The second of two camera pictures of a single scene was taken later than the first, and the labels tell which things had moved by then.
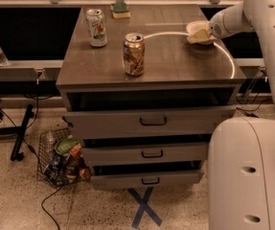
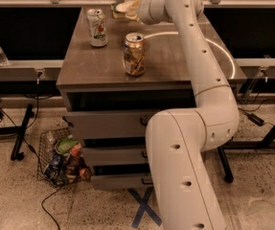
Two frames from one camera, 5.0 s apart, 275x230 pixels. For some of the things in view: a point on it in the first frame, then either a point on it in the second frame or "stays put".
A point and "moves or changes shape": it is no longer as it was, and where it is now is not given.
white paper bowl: x=195 y=26 moves or changes shape
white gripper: x=216 y=26 → x=144 y=11
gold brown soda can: x=133 y=54 stays put
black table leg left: x=15 y=155 stays put
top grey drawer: x=198 y=122 stays put
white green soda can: x=96 y=25 stays put
